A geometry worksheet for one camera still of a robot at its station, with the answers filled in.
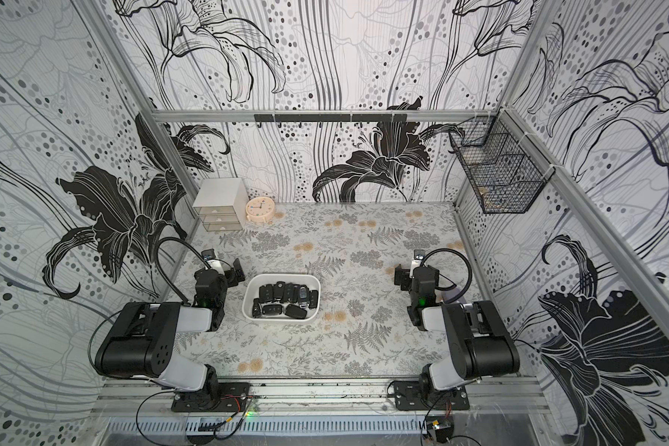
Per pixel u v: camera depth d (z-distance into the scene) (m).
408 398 0.72
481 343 0.44
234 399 0.72
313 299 0.90
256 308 0.88
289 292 0.90
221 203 1.04
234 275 0.76
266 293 0.90
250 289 0.88
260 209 1.15
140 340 0.46
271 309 0.88
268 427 0.69
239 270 0.86
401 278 0.84
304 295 0.89
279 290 0.90
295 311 0.89
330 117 0.91
